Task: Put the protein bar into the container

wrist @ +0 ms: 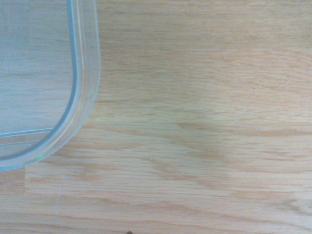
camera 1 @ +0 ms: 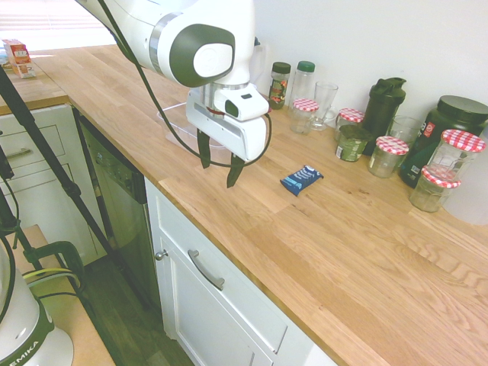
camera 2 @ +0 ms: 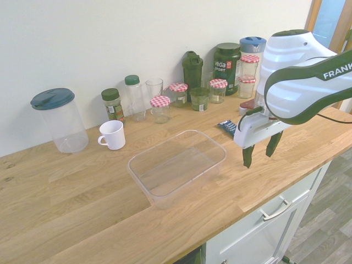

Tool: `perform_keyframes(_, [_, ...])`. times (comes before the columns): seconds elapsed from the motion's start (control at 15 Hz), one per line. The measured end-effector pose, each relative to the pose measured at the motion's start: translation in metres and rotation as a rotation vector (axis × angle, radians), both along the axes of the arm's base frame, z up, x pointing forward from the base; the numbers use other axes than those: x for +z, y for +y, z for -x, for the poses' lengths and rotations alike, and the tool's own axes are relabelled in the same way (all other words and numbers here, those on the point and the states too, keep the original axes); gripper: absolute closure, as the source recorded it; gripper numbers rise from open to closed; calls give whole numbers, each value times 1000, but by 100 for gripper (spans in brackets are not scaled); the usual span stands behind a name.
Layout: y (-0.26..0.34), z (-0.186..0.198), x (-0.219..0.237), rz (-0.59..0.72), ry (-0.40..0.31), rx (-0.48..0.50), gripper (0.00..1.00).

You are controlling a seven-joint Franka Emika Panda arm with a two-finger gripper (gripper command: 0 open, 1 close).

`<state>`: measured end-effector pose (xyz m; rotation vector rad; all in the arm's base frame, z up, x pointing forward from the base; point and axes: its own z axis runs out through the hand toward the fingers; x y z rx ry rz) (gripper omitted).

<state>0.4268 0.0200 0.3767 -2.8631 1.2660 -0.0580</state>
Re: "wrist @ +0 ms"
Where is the clear plastic food container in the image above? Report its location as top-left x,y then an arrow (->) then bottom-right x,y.
0,0 -> 102,173

